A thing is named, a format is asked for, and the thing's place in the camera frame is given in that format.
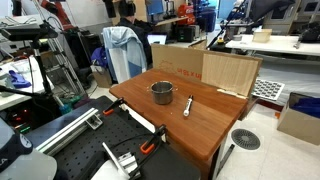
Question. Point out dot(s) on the orange black clamp front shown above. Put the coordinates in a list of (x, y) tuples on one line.
[(148, 148)]

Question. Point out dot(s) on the blue glove on desk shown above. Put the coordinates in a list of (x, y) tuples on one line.
[(18, 80)]

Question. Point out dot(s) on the small wooden box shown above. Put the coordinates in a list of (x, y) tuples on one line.
[(262, 36)]

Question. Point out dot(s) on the chair with blue jacket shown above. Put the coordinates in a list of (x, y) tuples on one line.
[(126, 52)]

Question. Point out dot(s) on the black cap with logo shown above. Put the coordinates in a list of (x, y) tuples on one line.
[(13, 144)]

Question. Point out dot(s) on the person in black clothes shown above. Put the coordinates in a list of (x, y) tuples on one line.
[(141, 28)]

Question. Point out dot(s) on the open laptop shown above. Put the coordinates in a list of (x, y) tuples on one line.
[(158, 39)]

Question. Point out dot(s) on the small brown cardboard box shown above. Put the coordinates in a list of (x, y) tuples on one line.
[(102, 76)]

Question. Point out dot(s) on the black and white marker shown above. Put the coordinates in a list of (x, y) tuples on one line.
[(188, 106)]

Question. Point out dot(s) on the orange black clamp rear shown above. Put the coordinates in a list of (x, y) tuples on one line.
[(115, 104)]

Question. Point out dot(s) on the white table at rear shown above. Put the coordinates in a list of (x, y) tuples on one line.
[(276, 43)]

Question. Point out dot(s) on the cardboard backboard panel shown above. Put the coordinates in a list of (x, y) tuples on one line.
[(233, 73)]

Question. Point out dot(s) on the black perforated breadboard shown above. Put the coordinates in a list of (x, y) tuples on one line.
[(82, 158)]

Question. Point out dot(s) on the black camera on tripod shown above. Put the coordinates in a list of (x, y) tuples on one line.
[(32, 33)]

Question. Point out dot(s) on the orange black clamp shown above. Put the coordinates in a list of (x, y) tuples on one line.
[(148, 148), (115, 104)]

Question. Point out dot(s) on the silver aluminium extrusion rail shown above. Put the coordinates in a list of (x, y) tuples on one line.
[(88, 120)]

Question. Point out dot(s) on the cardboard box with blue cloth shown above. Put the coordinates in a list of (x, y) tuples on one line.
[(300, 118)]

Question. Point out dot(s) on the silver metal corner bracket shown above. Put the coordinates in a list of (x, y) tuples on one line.
[(119, 168)]

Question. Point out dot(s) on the small steel pot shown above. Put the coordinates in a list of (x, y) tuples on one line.
[(162, 92)]

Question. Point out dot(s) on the white dotted calibration board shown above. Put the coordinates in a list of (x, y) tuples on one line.
[(267, 89)]

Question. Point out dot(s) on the round floor drain grate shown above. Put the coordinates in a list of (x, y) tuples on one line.
[(245, 139)]

